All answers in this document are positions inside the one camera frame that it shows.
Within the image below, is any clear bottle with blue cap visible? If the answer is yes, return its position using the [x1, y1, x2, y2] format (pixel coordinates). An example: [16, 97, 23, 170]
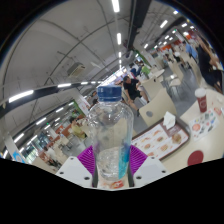
[87, 85, 134, 183]

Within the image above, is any red paper cup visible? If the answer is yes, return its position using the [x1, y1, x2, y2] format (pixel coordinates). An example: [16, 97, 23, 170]
[194, 87, 209, 114]

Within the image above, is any group of beige chairs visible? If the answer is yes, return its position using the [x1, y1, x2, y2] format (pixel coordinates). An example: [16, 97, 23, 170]
[33, 59, 201, 168]

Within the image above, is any printed paper tray liner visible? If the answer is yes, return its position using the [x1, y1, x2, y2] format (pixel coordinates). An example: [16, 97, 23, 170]
[131, 122, 188, 159]

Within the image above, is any ceiling air conditioner unit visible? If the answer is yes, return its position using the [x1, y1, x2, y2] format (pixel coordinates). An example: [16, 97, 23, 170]
[66, 62, 87, 79]

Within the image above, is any small red sauce packet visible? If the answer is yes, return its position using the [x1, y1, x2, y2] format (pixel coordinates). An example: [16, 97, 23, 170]
[213, 106, 224, 117]

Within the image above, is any crumpled white napkin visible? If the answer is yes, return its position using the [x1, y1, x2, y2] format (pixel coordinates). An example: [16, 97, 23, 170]
[162, 111, 177, 130]

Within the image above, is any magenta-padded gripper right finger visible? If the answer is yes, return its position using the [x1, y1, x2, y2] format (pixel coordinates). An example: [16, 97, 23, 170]
[127, 144, 169, 188]

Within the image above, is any group of ceiling lights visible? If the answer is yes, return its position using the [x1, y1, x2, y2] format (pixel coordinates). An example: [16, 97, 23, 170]
[3, 0, 201, 158]

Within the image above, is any flat round red coaster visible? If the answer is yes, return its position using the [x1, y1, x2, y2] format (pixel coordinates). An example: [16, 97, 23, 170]
[187, 150, 205, 167]

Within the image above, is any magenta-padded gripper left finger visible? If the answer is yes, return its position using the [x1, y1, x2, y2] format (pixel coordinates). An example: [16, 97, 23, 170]
[54, 144, 99, 189]

